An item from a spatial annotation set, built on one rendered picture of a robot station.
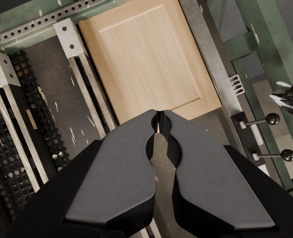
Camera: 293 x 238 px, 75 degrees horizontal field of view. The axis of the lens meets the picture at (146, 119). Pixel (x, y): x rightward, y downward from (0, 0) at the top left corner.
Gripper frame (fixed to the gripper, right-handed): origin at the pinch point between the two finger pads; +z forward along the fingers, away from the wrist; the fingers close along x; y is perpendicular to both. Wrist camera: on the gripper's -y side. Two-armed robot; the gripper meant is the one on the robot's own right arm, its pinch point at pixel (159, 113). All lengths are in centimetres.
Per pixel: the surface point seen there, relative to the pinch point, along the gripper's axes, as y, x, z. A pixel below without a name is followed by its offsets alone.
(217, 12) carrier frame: -5, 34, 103
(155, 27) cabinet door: 0, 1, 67
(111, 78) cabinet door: 17, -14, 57
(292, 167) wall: 170, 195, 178
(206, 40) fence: 3, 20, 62
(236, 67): 14, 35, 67
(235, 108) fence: 24, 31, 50
